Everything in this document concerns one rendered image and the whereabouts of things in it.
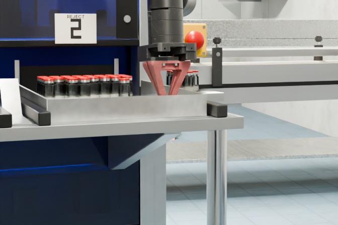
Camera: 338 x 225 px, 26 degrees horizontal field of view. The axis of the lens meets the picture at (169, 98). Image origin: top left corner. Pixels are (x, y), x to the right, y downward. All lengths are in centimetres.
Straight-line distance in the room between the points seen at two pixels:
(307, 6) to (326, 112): 115
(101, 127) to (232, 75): 68
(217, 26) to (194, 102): 303
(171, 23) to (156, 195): 53
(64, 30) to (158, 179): 38
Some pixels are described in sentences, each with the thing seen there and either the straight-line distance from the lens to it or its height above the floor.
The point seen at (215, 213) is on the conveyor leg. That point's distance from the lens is 181.
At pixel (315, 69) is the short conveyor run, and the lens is 184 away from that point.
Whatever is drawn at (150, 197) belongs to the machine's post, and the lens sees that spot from 158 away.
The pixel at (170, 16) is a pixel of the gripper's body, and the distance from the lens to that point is 115.
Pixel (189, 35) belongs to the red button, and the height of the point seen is 101.
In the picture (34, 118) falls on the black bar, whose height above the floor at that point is 89.
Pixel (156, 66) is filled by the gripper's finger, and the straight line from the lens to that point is 115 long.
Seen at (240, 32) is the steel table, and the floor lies 99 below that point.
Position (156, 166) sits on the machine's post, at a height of 73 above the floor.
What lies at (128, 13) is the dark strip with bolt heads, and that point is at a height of 105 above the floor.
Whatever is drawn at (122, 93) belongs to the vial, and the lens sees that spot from 136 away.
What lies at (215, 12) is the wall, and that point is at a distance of 949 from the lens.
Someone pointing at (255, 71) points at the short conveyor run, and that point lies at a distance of 176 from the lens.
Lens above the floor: 102
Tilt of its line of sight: 6 degrees down
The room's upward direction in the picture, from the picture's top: straight up
